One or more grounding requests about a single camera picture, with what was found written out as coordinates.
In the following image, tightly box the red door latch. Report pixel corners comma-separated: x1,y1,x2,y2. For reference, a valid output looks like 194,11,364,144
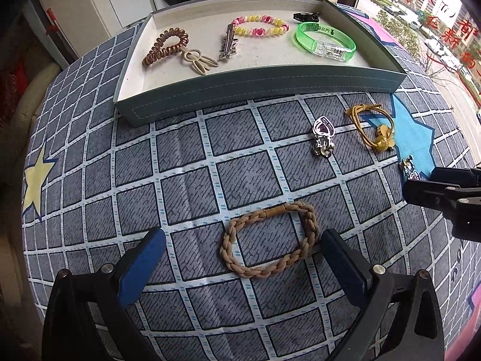
47,7,61,35

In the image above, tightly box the beige rabbit hair clip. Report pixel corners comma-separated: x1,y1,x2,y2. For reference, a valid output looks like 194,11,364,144
183,48,219,76

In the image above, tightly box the green translucent bracelet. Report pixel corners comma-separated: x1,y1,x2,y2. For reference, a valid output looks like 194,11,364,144
294,21,357,60

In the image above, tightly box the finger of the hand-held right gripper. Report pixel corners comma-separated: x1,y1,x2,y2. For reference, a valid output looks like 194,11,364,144
430,166,481,189
402,180,481,238

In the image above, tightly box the brown spiral hair tie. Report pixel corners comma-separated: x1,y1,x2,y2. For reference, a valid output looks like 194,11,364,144
142,28,189,68

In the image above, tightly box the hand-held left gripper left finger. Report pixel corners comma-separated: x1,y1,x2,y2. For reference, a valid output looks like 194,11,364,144
41,227,167,361

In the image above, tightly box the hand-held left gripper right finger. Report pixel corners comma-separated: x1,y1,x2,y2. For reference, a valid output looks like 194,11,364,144
319,229,446,361

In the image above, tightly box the checked star tablecloth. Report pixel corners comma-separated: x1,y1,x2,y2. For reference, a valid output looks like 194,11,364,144
20,2,481,361

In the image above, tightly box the tan braided bracelet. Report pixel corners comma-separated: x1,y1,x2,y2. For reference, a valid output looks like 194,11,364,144
220,202,321,279

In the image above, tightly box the silver metal hair clip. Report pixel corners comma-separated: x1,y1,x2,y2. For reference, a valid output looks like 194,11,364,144
219,23,240,61

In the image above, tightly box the red cushion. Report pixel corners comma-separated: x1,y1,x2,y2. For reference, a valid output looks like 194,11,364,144
0,58,28,123

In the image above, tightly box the pink yellow spiral hair tie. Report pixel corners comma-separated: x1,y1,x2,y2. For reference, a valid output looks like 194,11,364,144
230,14,290,39

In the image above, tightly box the grey-blue shallow tray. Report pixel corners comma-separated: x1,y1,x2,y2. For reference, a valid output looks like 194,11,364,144
114,0,407,126

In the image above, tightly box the yellow flower hair tie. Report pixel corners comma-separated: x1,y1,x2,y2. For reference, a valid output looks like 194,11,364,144
345,103,396,153

